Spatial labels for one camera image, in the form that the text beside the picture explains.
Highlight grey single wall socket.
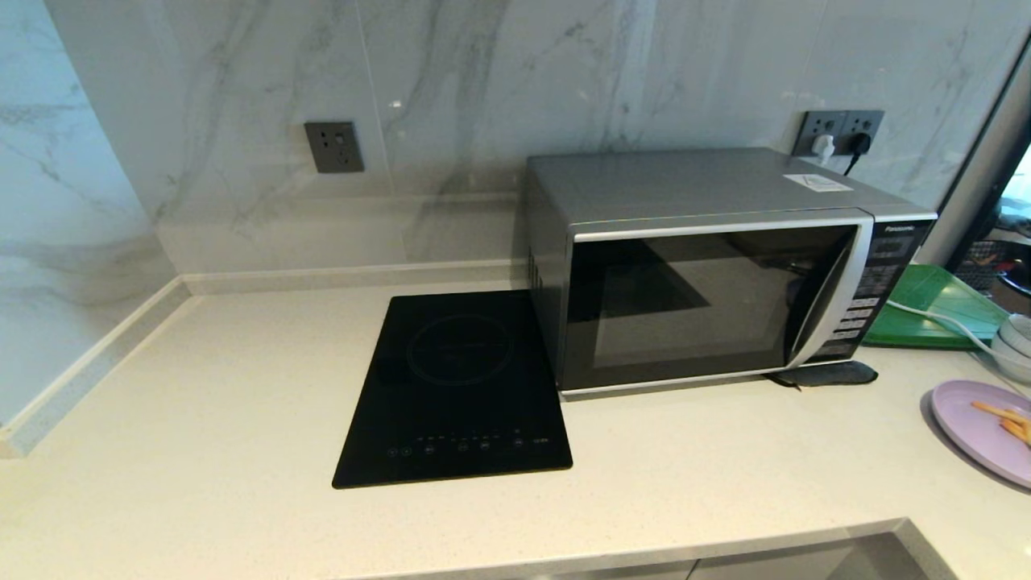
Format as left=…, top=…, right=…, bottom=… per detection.
left=304, top=121, right=366, bottom=174

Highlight black wire basket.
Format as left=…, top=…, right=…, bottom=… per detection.
left=954, top=238, right=1017, bottom=291

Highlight purple plastic plate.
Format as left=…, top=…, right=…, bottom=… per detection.
left=930, top=380, right=1031, bottom=490

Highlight green plastic cutting board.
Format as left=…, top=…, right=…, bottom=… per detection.
left=863, top=264, right=1012, bottom=350

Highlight grey double wall socket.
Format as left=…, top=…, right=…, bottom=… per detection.
left=793, top=110, right=885, bottom=158

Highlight black cloth pad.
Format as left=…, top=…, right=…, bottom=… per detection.
left=769, top=360, right=879, bottom=387

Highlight white stacked bowls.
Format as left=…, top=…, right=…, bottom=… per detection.
left=991, top=314, right=1031, bottom=383

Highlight black power plug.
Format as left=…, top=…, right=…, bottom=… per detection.
left=843, top=132, right=874, bottom=176

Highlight silver microwave oven body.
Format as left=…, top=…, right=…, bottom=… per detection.
left=525, top=147, right=939, bottom=397

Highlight white paper label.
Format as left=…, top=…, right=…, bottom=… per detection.
left=783, top=173, right=855, bottom=193

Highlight white power cable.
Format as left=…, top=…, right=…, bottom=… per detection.
left=886, top=300, right=1006, bottom=355

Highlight black glass microwave door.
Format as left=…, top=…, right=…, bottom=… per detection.
left=561, top=211, right=876, bottom=396

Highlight black induction cooktop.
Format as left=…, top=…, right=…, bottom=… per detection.
left=332, top=288, right=573, bottom=489

